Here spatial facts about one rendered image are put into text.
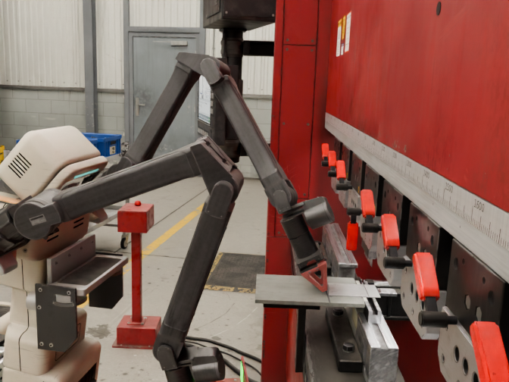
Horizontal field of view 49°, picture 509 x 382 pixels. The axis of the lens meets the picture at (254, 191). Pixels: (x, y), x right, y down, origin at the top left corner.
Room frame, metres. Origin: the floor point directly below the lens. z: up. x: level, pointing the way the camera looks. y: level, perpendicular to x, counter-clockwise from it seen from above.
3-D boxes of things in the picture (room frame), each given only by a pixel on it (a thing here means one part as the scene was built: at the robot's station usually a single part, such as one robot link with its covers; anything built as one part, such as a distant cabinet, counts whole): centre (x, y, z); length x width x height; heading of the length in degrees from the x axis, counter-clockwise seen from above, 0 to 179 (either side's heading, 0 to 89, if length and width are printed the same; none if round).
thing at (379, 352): (1.29, -0.29, 0.92); 0.39 x 0.06 x 0.10; 179
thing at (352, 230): (1.19, -0.22, 1.20); 0.04 x 0.02 x 0.10; 89
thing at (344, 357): (1.30, -0.23, 0.89); 0.30 x 0.05 x 0.03; 179
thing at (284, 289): (1.34, -0.14, 1.00); 0.26 x 0.18 x 0.01; 89
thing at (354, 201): (1.37, -0.29, 1.26); 0.15 x 0.09 x 0.17; 179
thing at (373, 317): (1.31, -0.29, 0.99); 0.20 x 0.03 x 0.03; 179
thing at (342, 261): (1.89, -0.30, 0.92); 0.50 x 0.06 x 0.10; 179
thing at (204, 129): (2.53, 0.18, 1.42); 0.45 x 0.12 x 0.36; 15
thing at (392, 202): (0.97, -0.28, 1.26); 0.15 x 0.09 x 0.17; 179
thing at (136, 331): (3.01, 0.65, 0.41); 0.25 x 0.20 x 0.83; 89
